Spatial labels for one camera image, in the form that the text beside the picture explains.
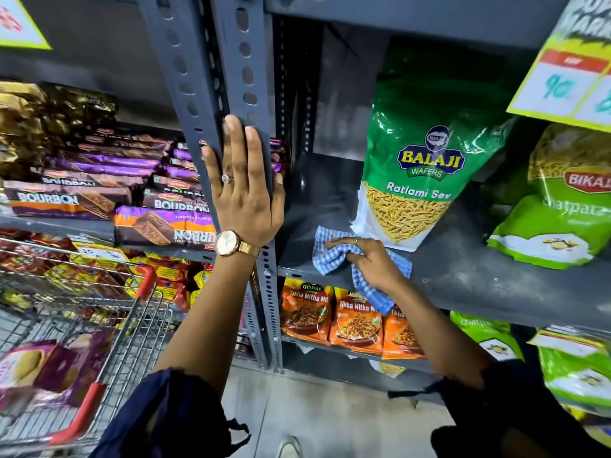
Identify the person's left hand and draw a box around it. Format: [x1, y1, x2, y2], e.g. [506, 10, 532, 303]
[201, 114, 286, 248]

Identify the person's right hand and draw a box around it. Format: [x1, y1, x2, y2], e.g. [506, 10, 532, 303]
[325, 236, 406, 294]

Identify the blue checked cleaning cloth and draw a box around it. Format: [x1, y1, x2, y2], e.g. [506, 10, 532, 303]
[312, 226, 413, 316]

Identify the person's right forearm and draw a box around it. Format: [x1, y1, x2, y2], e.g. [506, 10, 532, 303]
[386, 275, 493, 392]

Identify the person's left forearm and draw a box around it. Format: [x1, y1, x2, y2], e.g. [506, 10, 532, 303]
[154, 247, 261, 397]

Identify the orange snack packet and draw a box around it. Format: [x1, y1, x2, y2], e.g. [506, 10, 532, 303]
[381, 305, 426, 361]
[280, 277, 336, 347]
[328, 287, 385, 356]

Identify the gold wrist watch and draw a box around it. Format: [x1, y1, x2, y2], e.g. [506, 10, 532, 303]
[214, 229, 261, 259]

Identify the grey metal shelf rack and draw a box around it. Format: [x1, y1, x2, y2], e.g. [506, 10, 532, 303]
[0, 0, 269, 369]
[210, 0, 611, 394]

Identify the stack of brown biscuit packets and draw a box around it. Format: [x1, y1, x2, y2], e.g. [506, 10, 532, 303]
[0, 128, 288, 252]

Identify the row of red yellow packets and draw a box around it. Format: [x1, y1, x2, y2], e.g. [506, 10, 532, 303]
[0, 228, 216, 326]

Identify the green white sev snack bag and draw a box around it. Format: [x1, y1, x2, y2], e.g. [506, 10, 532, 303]
[351, 46, 520, 253]

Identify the small yellow shelf label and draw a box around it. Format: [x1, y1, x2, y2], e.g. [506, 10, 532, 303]
[73, 242, 129, 263]

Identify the light green snack bag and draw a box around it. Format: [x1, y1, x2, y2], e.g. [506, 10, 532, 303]
[450, 311, 525, 363]
[528, 328, 611, 416]
[487, 123, 611, 271]

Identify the pile of gold foil packets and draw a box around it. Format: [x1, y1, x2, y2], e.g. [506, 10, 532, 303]
[0, 80, 118, 183]

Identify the dark navy garment sleeve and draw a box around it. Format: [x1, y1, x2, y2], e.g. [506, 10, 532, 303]
[388, 358, 611, 458]
[90, 368, 252, 458]

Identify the purple sweet box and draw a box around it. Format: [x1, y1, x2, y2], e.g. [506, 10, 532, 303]
[0, 339, 59, 416]
[34, 328, 116, 409]

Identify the yellow price sign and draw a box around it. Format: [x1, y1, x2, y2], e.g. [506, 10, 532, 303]
[0, 0, 52, 51]
[506, 0, 611, 134]

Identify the wire shopping cart red trim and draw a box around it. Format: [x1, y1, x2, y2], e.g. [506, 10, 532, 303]
[0, 237, 173, 458]

